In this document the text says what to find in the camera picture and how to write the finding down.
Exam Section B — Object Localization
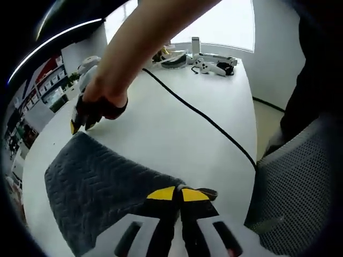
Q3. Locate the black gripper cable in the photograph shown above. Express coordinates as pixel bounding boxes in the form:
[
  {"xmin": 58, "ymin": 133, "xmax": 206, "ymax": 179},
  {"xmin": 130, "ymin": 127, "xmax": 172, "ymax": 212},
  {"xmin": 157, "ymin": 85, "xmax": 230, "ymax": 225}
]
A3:
[{"xmin": 141, "ymin": 68, "xmax": 258, "ymax": 172}]

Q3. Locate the white flat device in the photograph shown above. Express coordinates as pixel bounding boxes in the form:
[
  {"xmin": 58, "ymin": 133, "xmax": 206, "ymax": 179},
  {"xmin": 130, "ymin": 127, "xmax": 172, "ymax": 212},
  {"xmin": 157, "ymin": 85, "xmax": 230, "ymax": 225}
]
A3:
[{"xmin": 198, "ymin": 52, "xmax": 238, "ymax": 66}]

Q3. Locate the small green plant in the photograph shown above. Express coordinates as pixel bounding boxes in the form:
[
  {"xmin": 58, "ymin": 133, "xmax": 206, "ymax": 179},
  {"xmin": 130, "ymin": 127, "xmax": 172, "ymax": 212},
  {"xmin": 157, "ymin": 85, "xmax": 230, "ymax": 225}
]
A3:
[{"xmin": 67, "ymin": 72, "xmax": 81, "ymax": 88}]

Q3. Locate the person's dark clothing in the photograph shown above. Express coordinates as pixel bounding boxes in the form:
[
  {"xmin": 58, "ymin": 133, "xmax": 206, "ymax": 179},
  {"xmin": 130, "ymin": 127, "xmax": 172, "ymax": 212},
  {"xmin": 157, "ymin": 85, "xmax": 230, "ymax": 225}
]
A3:
[{"xmin": 280, "ymin": 0, "xmax": 343, "ymax": 140}]

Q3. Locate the white game controller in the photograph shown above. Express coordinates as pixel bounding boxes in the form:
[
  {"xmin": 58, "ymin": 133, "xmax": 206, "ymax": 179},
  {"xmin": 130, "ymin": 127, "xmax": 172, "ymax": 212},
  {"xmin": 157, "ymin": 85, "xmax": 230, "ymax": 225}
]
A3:
[{"xmin": 191, "ymin": 57, "xmax": 228, "ymax": 78}]

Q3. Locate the black small device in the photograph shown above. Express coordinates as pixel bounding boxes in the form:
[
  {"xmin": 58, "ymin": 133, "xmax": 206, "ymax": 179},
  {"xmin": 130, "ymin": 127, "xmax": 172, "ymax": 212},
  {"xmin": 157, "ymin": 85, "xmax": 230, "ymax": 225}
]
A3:
[{"xmin": 215, "ymin": 61, "xmax": 236, "ymax": 76}]

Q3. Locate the dark round object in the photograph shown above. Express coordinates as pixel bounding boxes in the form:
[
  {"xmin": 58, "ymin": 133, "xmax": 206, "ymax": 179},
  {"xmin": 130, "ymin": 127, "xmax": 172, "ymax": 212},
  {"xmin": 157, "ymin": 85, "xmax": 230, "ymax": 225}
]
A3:
[{"xmin": 160, "ymin": 50, "xmax": 188, "ymax": 70}]

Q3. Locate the grey towel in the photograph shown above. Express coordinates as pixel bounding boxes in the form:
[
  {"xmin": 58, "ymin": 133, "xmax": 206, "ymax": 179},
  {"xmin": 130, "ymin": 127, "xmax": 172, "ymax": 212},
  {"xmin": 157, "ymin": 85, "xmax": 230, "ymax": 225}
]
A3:
[{"xmin": 44, "ymin": 131, "xmax": 218, "ymax": 256}]

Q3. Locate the yellow black object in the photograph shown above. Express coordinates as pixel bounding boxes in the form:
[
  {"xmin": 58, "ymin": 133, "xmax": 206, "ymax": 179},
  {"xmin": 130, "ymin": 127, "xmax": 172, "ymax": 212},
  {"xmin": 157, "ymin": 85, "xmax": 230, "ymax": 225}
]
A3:
[{"xmin": 152, "ymin": 46, "xmax": 172, "ymax": 64}]

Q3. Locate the black floor cable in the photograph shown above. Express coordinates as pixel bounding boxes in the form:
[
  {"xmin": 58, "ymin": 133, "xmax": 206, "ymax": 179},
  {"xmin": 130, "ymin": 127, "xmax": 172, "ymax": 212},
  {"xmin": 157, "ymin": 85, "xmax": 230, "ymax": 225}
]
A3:
[{"xmin": 253, "ymin": 96, "xmax": 286, "ymax": 112}]

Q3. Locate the bright window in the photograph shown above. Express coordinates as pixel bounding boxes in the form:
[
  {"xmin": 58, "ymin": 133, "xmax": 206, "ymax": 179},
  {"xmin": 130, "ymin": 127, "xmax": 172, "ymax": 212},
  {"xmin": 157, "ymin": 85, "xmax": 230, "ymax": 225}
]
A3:
[{"xmin": 106, "ymin": 0, "xmax": 255, "ymax": 53}]

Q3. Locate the person's right hand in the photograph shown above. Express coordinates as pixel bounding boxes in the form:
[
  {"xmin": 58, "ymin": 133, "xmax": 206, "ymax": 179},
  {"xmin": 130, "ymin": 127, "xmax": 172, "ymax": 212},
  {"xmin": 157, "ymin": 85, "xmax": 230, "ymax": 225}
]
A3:
[{"xmin": 81, "ymin": 74, "xmax": 129, "ymax": 121}]

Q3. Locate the grey mesh chair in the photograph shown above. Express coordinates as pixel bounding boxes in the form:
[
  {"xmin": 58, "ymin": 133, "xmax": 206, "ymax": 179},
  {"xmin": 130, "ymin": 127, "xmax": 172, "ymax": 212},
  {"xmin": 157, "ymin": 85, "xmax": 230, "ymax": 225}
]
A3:
[{"xmin": 243, "ymin": 114, "xmax": 337, "ymax": 257}]

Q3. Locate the white bottle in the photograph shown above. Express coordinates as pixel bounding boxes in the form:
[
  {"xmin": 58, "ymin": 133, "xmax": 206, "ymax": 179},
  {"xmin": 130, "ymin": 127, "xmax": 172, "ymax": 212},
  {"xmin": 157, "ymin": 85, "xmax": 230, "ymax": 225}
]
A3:
[{"xmin": 191, "ymin": 36, "xmax": 202, "ymax": 58}]

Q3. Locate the white storage shelving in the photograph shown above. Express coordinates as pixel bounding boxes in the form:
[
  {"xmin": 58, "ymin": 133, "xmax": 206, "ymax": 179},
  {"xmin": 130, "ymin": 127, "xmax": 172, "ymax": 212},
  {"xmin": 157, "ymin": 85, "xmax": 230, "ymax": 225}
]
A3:
[{"xmin": 16, "ymin": 55, "xmax": 68, "ymax": 113}]

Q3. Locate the ceiling light strip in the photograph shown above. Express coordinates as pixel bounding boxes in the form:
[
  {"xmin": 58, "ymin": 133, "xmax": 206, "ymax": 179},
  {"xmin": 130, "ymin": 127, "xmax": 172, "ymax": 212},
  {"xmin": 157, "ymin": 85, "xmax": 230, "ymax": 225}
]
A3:
[{"xmin": 7, "ymin": 18, "xmax": 104, "ymax": 84}]

